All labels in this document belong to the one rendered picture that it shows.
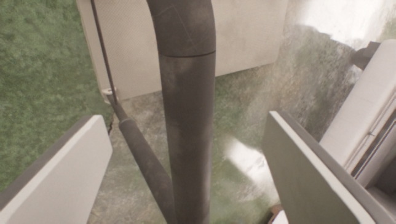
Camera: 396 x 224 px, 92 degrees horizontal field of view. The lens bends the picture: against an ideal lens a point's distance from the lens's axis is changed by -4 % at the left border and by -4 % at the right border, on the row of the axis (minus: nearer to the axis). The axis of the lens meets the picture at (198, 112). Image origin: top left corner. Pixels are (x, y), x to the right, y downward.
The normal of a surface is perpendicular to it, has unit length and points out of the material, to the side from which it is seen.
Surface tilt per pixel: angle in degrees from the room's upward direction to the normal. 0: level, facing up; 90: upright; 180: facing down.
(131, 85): 0
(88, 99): 0
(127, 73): 0
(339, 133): 90
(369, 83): 92
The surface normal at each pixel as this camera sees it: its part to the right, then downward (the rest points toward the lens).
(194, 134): 0.22, 0.51
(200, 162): 0.43, 0.47
